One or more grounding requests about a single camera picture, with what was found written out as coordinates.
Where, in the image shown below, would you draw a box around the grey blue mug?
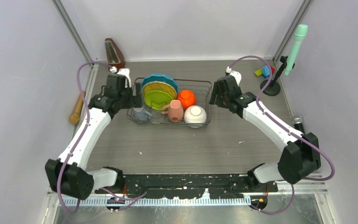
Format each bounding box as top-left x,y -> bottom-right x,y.
132,107 -> 153,121

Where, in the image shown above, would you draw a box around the lime green plate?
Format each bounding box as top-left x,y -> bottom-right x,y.
144,91 -> 173,110

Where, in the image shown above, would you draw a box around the white bowl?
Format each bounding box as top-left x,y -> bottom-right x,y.
184,105 -> 207,128

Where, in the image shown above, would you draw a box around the yellow woven pattern plate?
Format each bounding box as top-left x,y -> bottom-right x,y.
142,81 -> 178,99

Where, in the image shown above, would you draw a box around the orange bowl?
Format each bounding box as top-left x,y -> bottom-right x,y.
176,90 -> 196,110

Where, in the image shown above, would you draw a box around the black wire dish rack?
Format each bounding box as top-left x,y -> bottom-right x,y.
127,74 -> 212,128

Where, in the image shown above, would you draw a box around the blue polka dot plate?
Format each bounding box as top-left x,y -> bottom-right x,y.
141,73 -> 178,93

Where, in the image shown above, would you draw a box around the pink mug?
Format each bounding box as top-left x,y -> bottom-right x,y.
160,99 -> 184,123

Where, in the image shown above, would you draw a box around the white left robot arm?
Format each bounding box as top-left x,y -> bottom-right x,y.
45,70 -> 136,200

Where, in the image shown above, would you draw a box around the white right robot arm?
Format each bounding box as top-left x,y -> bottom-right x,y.
209,75 -> 321,192

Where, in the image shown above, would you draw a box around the colourful toy blocks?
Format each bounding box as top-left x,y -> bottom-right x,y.
254,64 -> 275,79

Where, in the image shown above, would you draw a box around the brown metronome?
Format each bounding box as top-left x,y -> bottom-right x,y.
104,38 -> 126,70

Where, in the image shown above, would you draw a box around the black microphone stand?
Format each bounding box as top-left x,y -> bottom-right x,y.
260,56 -> 288,96

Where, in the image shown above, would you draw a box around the wooden rolling pin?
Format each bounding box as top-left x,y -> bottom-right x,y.
69,91 -> 86,125

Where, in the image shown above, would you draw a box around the black handheld microphone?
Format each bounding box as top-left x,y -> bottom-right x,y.
292,115 -> 305,133

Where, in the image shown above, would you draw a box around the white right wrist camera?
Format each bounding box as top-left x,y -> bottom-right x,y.
225,66 -> 242,86

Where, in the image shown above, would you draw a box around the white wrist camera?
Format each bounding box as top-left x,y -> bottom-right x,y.
225,66 -> 242,86
109,66 -> 132,88

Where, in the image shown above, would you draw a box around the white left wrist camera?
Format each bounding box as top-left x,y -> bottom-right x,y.
109,66 -> 132,88

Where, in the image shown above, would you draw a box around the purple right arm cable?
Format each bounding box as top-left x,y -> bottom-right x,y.
227,55 -> 336,216

